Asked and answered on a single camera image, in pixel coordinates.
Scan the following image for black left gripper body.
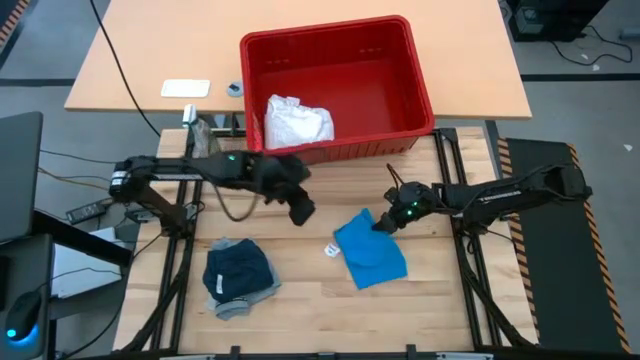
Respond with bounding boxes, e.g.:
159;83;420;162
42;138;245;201
230;152;312;204

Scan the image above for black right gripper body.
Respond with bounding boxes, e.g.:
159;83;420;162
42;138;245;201
383;181;440;226

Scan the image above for bright blue garment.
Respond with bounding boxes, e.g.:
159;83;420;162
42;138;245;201
323;208;409;290

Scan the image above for white garment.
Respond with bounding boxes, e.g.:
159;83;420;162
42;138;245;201
263;93;335;150

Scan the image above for navy garment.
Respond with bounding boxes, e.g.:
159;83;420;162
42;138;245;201
202;238;275;304

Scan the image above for red plastic laundry basket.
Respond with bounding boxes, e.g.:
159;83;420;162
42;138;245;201
238;14;436;166

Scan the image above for grey garment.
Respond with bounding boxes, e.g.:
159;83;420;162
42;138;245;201
204;237;282;321

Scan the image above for white flat phone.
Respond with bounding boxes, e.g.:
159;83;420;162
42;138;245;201
160;78;211;99

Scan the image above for beige wooden desk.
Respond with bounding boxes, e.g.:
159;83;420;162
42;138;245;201
63;0;533;121

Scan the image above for black hazard-striped floor mat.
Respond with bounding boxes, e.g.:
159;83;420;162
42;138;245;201
497;137;632;355
0;0;31;49

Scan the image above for black power adapter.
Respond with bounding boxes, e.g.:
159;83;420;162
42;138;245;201
65;198;115;225

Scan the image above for black equipment cart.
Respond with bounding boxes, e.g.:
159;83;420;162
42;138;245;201
504;0;611;44

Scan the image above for dark laptop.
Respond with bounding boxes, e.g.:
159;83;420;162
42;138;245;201
0;110;45;244

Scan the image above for black side desk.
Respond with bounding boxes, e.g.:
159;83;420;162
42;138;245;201
0;209;134;360

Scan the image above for black computer mouse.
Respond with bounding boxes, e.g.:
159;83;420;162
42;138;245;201
3;290;44;346

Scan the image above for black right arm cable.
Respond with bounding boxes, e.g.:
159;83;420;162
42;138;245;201
385;162;407;194

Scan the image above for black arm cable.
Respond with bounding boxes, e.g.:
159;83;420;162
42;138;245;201
385;162;407;194
213;185;262;224

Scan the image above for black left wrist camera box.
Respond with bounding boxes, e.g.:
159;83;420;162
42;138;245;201
286;185;317;227

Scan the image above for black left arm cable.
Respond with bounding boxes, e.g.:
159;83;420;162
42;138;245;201
213;185;262;224

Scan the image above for black metal table frame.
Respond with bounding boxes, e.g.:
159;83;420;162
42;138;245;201
119;125;539;360

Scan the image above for thin floor wires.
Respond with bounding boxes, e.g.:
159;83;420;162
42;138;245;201
38;148;126;194

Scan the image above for long black cable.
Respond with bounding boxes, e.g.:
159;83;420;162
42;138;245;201
88;0;162;139

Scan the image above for black floor cable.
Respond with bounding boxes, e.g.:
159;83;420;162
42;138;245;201
549;24;635;67

